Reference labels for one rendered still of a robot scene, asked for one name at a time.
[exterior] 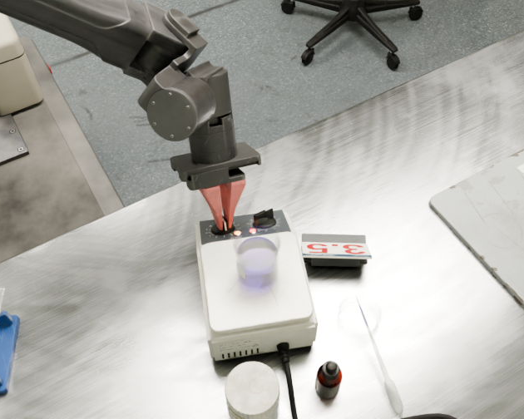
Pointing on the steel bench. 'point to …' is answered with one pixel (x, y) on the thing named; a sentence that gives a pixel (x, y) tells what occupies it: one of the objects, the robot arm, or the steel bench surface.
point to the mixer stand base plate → (501, 223)
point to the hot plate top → (270, 309)
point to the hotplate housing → (247, 341)
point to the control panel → (238, 226)
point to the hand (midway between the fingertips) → (223, 221)
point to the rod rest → (1, 352)
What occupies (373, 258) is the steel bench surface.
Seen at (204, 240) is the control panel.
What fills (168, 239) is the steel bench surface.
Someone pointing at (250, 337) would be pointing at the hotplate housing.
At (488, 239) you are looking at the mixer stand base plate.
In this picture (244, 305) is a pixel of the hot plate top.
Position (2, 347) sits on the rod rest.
